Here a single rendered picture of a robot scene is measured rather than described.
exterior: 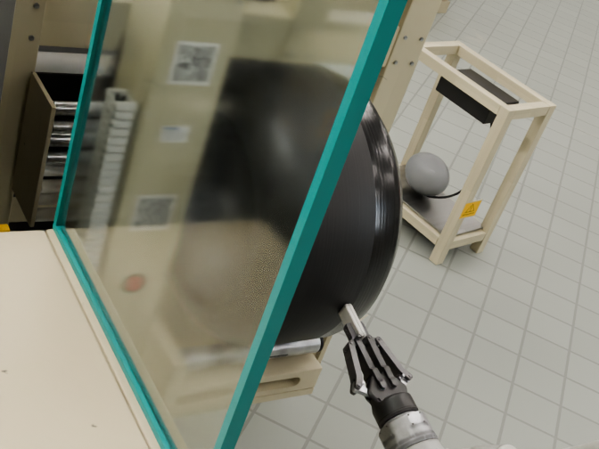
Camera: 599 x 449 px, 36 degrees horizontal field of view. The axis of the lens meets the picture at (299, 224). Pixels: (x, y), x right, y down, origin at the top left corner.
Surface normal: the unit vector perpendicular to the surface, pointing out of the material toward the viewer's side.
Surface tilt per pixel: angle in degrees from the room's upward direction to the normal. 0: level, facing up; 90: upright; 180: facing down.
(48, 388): 0
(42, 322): 0
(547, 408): 0
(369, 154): 37
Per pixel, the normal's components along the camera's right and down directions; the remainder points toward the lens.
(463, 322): 0.30, -0.80
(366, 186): 0.55, -0.07
